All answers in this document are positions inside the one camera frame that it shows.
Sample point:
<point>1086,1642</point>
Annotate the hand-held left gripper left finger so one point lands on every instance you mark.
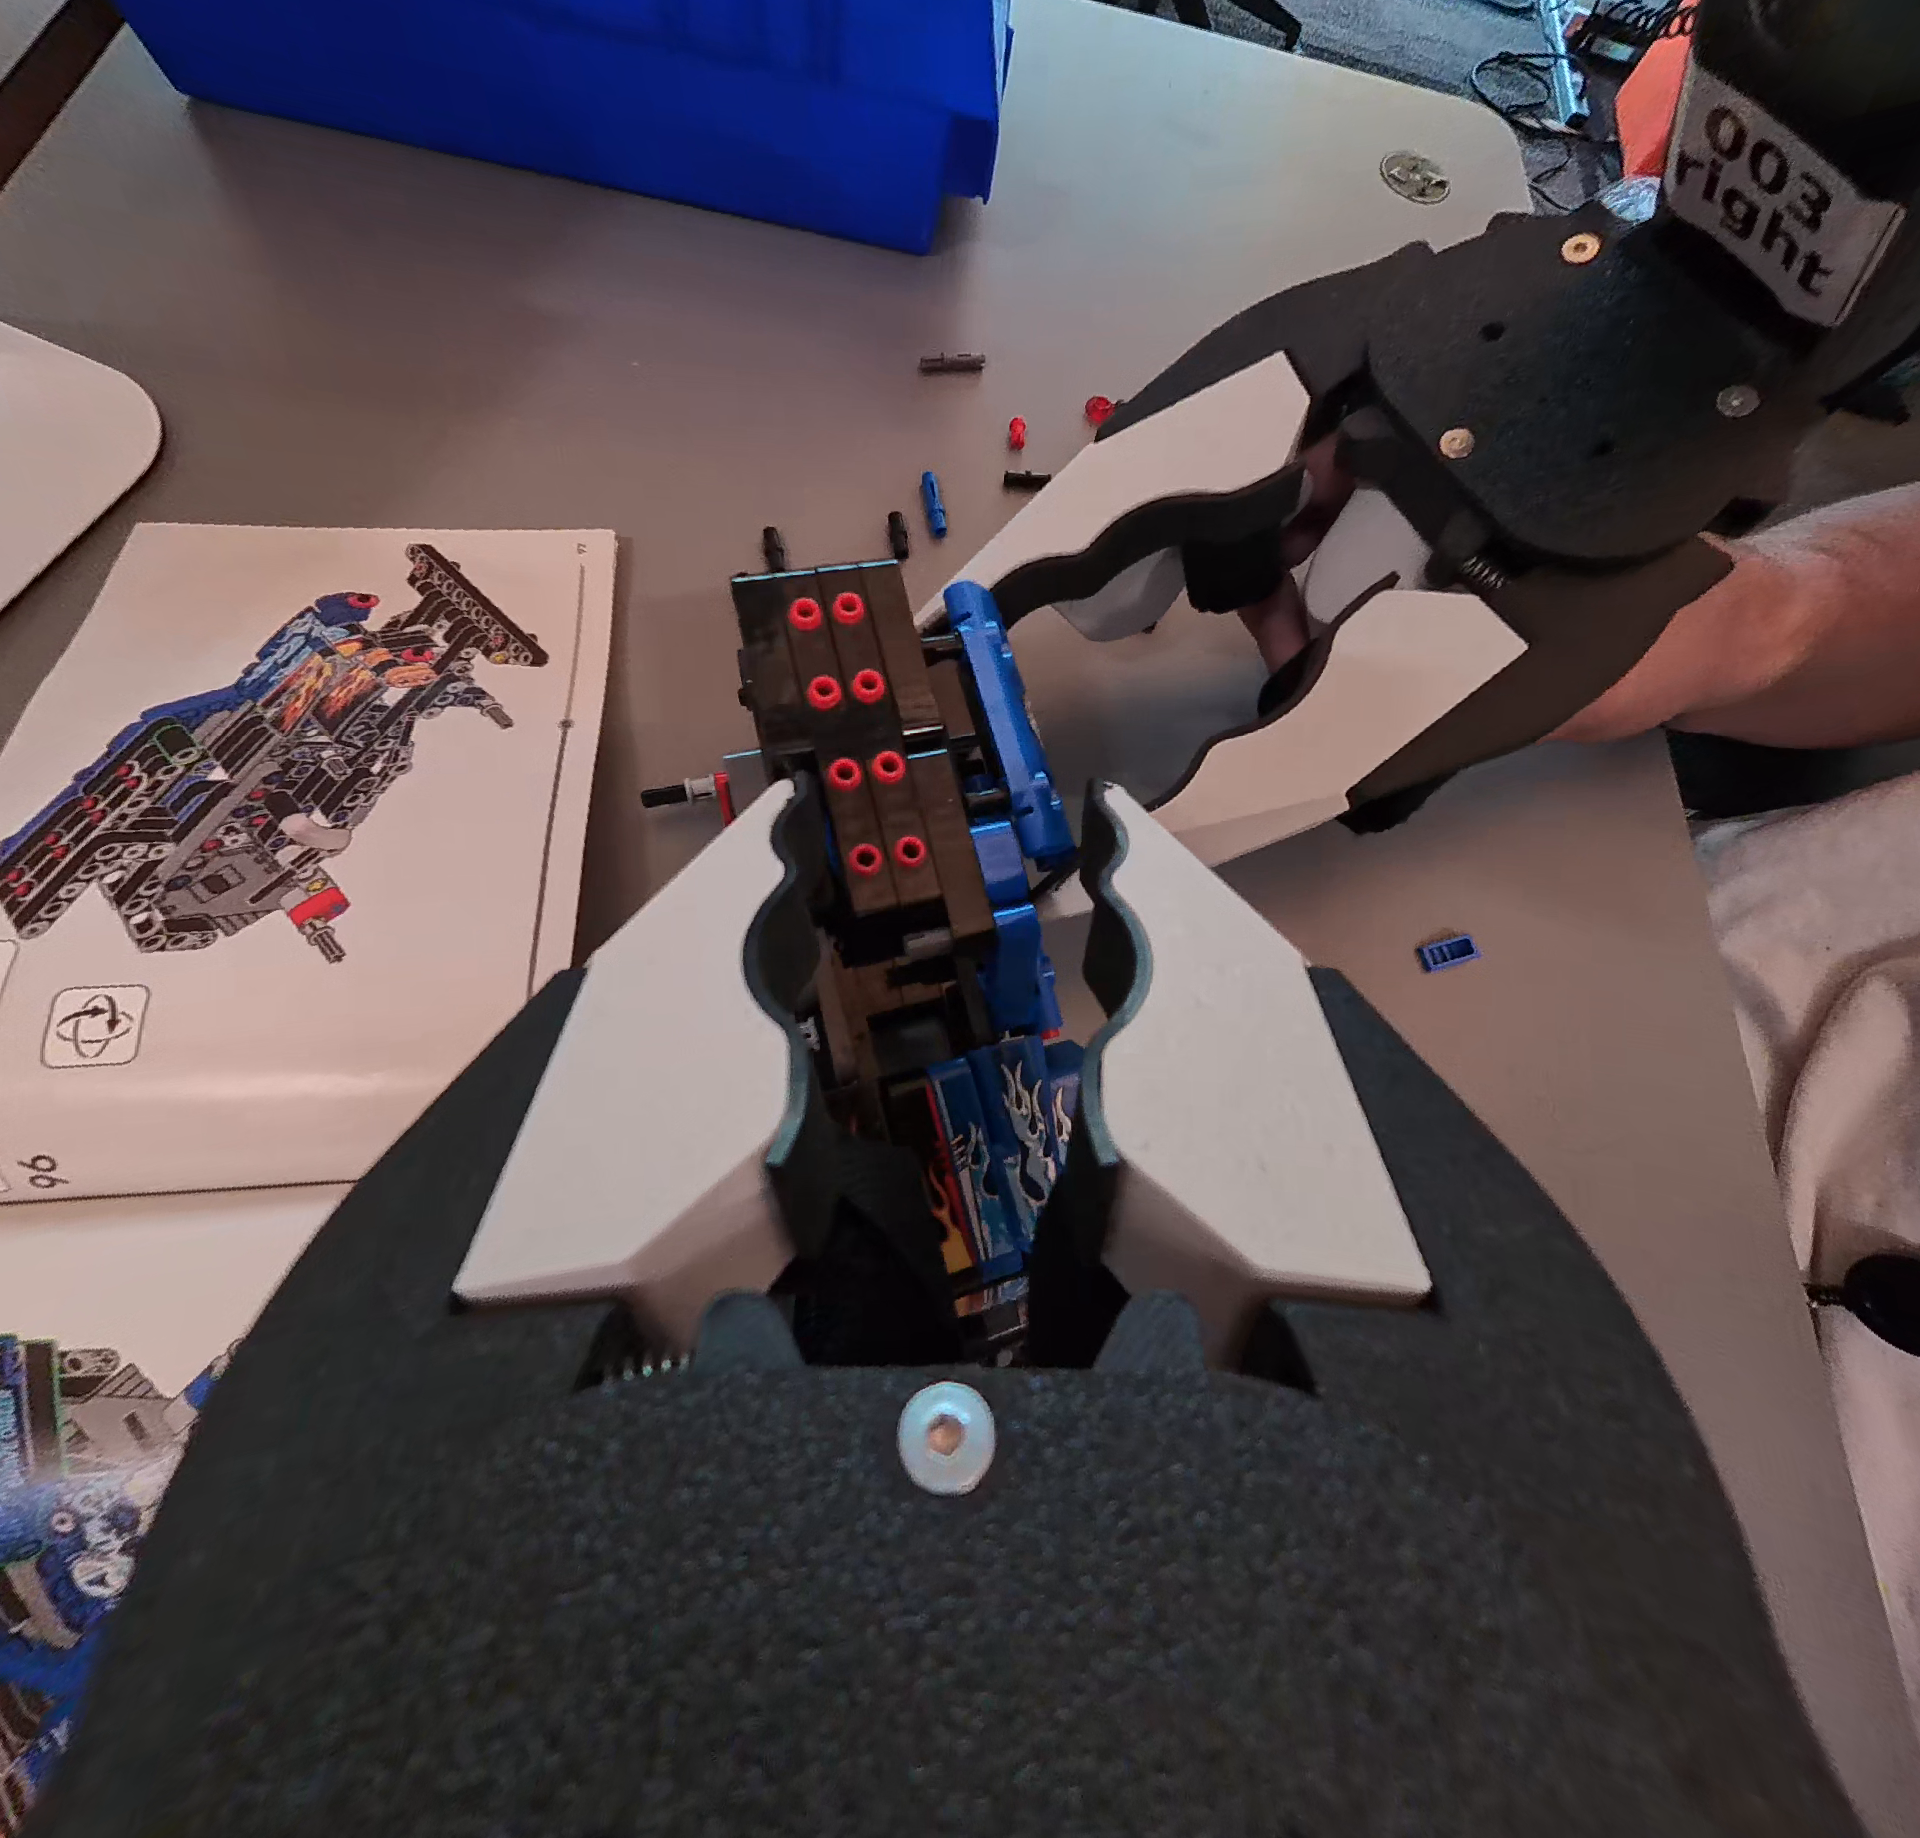
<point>617,1120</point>

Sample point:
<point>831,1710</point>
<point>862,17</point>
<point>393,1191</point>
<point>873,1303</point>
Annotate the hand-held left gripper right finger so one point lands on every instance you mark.
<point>1260,1120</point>

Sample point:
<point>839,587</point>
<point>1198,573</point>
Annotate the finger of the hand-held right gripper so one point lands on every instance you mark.
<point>1396,683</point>
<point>1155,458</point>

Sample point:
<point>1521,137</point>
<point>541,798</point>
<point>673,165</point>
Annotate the blue lego panel piece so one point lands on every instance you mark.
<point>1000,683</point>

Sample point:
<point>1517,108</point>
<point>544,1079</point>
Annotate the black and blue lego truck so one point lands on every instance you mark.
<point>871,758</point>

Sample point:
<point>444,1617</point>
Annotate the person's right forearm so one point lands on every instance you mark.
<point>1801,623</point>

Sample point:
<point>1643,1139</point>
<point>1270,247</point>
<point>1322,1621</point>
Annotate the blue lego pin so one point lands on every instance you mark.
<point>934,503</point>

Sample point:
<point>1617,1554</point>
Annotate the small blue lego tile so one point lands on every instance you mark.
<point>1448,952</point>

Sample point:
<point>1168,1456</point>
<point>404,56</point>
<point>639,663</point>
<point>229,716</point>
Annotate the lego instruction booklet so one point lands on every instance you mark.
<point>301,850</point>

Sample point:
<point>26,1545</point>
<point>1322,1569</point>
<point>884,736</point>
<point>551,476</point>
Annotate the person's right hand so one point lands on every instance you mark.
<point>1293,636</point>

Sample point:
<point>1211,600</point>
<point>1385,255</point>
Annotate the round metal table grommet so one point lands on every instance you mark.
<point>1416,175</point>

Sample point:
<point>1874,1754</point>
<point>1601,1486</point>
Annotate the blue plastic bin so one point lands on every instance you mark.
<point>600,54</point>

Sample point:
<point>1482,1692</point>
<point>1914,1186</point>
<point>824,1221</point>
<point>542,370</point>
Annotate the white adjustable stand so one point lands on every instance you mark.
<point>60,444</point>

